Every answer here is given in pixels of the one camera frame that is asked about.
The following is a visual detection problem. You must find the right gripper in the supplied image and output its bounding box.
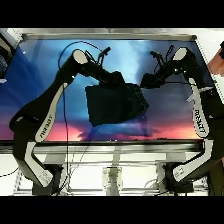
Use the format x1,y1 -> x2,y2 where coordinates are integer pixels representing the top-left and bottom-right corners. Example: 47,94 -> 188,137
139,72 -> 168,90

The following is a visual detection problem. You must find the dark green garment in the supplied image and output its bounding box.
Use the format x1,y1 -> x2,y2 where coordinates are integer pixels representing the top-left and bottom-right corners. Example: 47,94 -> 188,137
84,71 -> 150,128

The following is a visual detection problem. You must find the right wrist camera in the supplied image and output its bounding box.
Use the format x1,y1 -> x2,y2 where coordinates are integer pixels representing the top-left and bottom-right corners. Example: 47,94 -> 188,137
149,50 -> 165,68

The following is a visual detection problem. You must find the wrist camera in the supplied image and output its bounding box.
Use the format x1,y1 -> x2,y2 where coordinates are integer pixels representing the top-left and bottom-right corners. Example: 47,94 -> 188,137
95,46 -> 112,65
149,50 -> 165,68

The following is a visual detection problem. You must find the black cable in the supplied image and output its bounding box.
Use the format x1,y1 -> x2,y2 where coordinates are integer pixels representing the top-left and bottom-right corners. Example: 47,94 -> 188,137
164,44 -> 177,65
57,40 -> 104,193

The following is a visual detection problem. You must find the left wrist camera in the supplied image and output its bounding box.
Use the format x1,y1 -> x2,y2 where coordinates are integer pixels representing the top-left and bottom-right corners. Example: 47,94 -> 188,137
95,46 -> 112,65

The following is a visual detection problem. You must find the silver frame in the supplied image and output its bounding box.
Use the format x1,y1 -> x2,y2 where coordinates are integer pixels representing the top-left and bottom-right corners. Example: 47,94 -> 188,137
12,31 -> 215,197

